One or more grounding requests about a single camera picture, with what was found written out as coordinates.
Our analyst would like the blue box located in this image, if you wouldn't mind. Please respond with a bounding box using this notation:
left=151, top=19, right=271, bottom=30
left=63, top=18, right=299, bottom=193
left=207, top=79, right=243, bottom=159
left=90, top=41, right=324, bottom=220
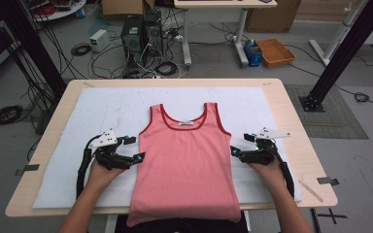
left=243, top=39, right=263, bottom=68

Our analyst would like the thin wooden stick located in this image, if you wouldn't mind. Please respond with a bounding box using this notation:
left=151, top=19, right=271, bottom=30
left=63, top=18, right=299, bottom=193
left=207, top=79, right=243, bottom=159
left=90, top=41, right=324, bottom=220
left=298, top=180, right=324, bottom=204

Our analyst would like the white power supply box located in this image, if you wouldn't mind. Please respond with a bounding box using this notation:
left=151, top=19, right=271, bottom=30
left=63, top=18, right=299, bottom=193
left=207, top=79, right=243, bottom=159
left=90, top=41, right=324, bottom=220
left=88, top=28, right=111, bottom=53

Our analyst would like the white metal stand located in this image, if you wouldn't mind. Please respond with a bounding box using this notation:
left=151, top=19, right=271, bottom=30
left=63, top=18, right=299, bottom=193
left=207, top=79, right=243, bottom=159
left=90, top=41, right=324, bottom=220
left=308, top=0, right=373, bottom=68

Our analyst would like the person's left hand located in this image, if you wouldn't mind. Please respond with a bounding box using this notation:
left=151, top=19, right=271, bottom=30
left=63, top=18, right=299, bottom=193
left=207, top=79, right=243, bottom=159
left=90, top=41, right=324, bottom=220
left=86, top=158, right=128, bottom=192

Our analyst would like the pink tank top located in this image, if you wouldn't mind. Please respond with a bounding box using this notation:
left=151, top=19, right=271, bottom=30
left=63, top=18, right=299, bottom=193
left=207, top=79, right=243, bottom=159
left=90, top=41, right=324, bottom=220
left=125, top=102, right=243, bottom=228

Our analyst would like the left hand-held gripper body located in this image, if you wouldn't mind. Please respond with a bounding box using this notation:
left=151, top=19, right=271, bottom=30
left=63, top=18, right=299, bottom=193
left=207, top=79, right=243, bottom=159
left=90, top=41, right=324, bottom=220
left=86, top=128, right=131, bottom=171

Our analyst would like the white desk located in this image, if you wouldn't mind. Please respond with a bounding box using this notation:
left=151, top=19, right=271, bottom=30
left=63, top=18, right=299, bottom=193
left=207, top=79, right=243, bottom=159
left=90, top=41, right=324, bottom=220
left=173, top=0, right=278, bottom=68

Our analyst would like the coiled black cable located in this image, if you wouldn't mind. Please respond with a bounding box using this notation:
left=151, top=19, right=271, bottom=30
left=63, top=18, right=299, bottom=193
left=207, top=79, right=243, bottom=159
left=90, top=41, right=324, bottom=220
left=70, top=42, right=93, bottom=57
left=154, top=60, right=179, bottom=78
left=0, top=104, right=24, bottom=127

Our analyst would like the black floor cable with plug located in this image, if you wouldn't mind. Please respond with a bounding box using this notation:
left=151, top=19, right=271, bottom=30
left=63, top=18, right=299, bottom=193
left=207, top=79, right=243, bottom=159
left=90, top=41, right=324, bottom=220
left=334, top=83, right=373, bottom=113

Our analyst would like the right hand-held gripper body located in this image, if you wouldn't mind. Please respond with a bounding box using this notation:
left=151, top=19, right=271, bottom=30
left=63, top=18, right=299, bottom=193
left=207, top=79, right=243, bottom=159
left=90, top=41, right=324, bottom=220
left=240, top=126, right=291, bottom=166

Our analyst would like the black sleeved gripper cable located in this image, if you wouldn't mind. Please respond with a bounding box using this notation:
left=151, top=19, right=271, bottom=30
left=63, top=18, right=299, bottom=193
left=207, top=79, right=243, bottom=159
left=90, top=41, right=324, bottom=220
left=266, top=139, right=296, bottom=199
left=75, top=135, right=102, bottom=199

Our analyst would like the black tape strip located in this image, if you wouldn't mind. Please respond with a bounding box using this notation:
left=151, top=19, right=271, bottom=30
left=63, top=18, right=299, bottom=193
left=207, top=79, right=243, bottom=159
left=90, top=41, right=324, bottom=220
left=15, top=163, right=41, bottom=177
left=316, top=176, right=340, bottom=187

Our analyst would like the black computer tower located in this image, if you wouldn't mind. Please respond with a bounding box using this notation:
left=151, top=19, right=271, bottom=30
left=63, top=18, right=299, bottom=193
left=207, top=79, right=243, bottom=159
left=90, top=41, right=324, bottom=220
left=119, top=14, right=145, bottom=68
left=143, top=11, right=165, bottom=58

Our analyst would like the round white table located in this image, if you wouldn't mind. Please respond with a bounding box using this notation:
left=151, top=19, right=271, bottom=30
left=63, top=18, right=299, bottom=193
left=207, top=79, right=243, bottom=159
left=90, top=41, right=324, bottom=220
left=21, top=0, right=87, bottom=22

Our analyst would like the person's dark clothing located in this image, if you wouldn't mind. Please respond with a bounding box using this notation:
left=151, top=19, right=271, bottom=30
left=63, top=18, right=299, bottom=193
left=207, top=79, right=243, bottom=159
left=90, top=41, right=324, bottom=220
left=114, top=212, right=250, bottom=233

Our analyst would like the person's right hand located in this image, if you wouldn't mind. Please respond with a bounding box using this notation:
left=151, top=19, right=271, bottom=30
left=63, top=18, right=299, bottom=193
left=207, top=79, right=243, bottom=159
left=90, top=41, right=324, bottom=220
left=247, top=159, right=286, bottom=192

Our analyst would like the grey floor mat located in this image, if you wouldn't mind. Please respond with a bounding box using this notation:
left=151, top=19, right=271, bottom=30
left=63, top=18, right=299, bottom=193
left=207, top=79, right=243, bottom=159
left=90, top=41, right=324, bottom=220
left=285, top=83, right=370, bottom=141

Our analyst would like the cardboard box with open flaps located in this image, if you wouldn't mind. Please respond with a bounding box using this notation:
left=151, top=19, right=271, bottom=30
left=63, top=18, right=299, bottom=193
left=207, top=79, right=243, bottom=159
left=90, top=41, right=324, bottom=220
left=101, top=0, right=156, bottom=17

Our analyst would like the large cardboard box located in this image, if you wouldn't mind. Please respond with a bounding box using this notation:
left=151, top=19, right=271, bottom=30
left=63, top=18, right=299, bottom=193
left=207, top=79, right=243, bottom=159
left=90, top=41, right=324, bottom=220
left=246, top=0, right=302, bottom=34

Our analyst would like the black metal stand post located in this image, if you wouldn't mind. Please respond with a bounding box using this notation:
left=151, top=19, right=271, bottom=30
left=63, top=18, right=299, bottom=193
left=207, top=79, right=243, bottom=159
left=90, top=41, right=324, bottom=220
left=298, top=0, right=373, bottom=113
left=0, top=0, right=68, bottom=98

